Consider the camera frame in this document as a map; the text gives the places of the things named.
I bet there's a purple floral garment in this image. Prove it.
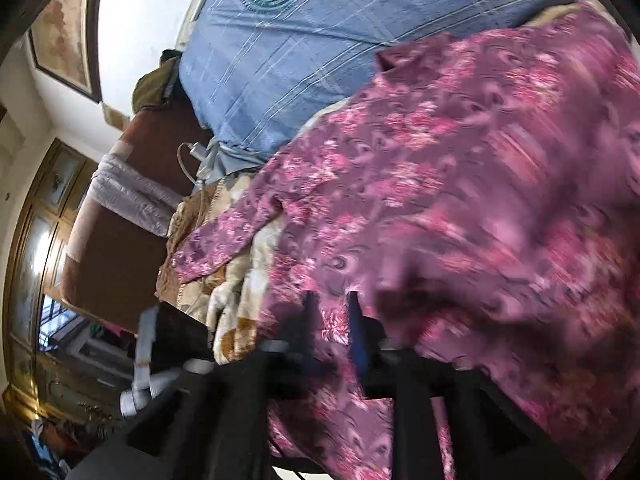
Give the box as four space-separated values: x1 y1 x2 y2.
172 1 639 479

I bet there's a beige leaf-print fleece blanket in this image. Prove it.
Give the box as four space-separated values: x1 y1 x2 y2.
156 171 282 364

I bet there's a wooden wardrobe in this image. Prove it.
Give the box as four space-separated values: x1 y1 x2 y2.
2 140 134 422

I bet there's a grey cloth on headboard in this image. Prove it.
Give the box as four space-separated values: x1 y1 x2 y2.
88 154 182 237

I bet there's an olive green cloth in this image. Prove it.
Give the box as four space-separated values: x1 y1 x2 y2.
131 49 182 114

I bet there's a blue plaid pillow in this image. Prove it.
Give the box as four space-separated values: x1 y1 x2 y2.
179 0 576 156

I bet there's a white charger cable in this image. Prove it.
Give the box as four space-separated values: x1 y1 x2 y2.
176 141 222 194

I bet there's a framed wall picture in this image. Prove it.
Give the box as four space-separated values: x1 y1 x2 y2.
28 0 102 103

